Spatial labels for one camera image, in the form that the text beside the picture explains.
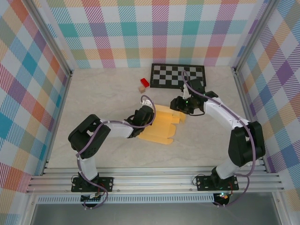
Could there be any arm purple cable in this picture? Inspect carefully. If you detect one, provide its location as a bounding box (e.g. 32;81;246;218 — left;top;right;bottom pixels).
181;69;256;208
76;94;157;210

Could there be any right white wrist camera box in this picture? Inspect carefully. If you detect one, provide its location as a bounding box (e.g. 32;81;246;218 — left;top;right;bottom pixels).
181;83;190;99

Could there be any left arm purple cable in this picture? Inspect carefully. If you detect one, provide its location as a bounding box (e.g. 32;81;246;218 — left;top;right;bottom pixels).
76;94;157;210

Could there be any black grey chessboard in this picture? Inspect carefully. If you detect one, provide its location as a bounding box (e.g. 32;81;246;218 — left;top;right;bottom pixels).
149;63;207;91

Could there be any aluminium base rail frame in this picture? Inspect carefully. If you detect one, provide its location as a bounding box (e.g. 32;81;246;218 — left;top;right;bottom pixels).
25;166;285;194

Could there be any aluminium frame post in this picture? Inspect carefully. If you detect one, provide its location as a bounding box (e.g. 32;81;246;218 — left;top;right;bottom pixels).
27;0;74;77
231;0;277;71

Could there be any yellow paper box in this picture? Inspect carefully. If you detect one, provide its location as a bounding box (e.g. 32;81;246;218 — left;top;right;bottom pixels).
137;105;187;145

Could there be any aluminium side rail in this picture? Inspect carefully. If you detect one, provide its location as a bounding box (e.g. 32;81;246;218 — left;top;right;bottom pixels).
41;70;74;176
232;67;270;173

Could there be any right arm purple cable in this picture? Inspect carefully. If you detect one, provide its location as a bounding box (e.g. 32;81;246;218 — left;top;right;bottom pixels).
181;69;256;208

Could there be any slotted grey cable duct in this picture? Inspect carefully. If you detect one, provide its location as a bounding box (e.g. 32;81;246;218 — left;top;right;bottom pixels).
37;195;215;204

